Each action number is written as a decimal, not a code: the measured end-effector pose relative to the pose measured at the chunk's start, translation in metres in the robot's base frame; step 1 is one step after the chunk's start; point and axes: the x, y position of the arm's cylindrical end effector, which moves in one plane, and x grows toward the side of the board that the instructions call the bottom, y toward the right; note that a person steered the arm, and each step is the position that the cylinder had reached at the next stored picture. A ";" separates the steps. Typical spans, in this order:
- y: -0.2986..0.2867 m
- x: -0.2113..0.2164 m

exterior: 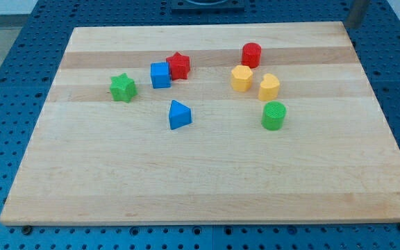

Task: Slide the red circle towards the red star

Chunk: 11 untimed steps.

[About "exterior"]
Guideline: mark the red star block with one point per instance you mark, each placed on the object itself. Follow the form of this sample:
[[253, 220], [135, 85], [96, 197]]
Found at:
[[179, 66]]

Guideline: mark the green star block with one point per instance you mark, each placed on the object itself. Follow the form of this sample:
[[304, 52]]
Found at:
[[122, 88]]

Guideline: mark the blue triangle block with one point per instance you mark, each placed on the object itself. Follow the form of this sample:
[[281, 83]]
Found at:
[[179, 115]]

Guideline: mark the wooden board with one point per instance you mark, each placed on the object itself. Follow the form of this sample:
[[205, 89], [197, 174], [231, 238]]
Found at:
[[95, 161]]

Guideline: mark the yellow hexagon block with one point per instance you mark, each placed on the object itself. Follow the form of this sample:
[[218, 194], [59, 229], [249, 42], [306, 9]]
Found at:
[[241, 78]]

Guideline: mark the blue cube block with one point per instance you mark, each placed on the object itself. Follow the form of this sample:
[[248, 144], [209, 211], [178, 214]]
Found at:
[[160, 75]]

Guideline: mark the green cylinder block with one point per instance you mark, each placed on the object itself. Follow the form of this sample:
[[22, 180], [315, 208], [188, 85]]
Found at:
[[274, 113]]

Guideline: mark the yellow heart block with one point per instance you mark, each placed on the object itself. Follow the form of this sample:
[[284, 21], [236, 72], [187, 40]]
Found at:
[[268, 88]]

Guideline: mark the red cylinder block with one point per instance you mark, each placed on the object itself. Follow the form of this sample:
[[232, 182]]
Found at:
[[251, 54]]

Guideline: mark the grey metal rod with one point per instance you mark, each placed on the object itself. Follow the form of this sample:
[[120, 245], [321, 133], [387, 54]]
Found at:
[[356, 13]]

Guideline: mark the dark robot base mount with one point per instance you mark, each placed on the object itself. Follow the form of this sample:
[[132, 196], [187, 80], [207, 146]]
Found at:
[[182, 6]]

